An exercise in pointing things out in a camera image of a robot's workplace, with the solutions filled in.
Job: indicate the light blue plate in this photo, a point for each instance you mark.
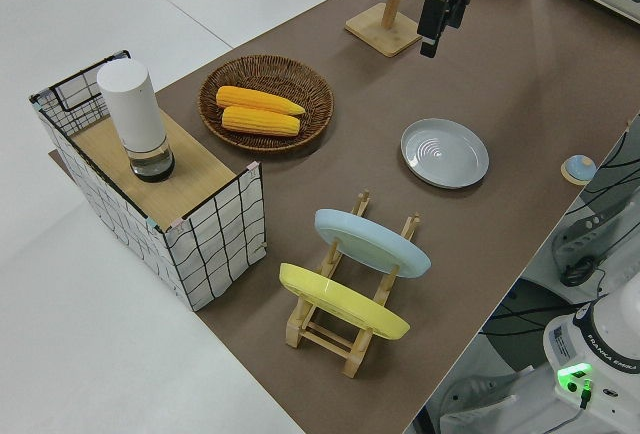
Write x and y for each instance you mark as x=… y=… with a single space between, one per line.
x=370 y=241

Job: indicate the yellow corn cob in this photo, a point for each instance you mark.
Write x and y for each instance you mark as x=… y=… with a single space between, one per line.
x=260 y=122
x=255 y=99

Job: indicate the brown table mat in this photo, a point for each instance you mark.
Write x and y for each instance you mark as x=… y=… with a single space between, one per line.
x=500 y=79

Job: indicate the blue binder clip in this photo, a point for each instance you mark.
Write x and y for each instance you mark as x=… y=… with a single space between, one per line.
x=150 y=223

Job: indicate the black base connector plug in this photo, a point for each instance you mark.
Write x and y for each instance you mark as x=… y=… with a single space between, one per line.
x=586 y=391

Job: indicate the blue dome desk bell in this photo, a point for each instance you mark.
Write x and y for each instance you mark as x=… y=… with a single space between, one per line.
x=579 y=168

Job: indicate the white grid-print cloth liner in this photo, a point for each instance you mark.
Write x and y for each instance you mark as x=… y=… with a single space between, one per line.
x=210 y=249

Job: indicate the pink binder clip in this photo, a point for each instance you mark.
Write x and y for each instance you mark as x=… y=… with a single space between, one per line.
x=177 y=225
x=253 y=170

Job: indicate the wooden plate rack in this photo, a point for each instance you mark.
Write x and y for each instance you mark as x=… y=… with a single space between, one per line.
x=325 y=341

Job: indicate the yellow plate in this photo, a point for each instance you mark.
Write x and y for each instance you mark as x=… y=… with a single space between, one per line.
x=340 y=301

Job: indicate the gray plate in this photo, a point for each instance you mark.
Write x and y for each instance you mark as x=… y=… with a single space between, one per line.
x=444 y=154

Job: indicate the light wooden shelf block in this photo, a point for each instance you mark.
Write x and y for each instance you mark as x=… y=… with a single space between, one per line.
x=200 y=174

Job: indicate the brown wicker basket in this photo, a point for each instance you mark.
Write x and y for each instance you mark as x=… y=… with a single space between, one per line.
x=265 y=71

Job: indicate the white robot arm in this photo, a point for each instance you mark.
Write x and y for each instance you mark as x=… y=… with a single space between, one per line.
x=600 y=334

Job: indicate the wooden mug tree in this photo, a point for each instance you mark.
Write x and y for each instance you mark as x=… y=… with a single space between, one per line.
x=380 y=36

